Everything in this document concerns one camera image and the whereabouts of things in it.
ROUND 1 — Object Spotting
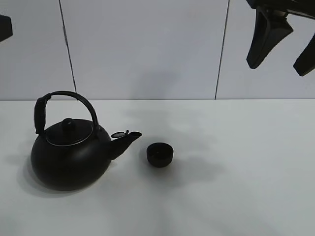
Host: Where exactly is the small black teacup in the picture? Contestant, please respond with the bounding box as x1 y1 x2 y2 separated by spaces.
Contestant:
146 142 174 168

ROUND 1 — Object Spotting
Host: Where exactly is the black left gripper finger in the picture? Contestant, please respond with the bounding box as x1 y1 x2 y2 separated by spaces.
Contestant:
0 15 13 42

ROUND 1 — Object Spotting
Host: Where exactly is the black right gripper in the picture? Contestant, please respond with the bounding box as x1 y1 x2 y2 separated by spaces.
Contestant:
246 0 315 76

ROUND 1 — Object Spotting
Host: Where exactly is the black cast iron teapot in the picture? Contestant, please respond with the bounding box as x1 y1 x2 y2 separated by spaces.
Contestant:
30 91 142 191

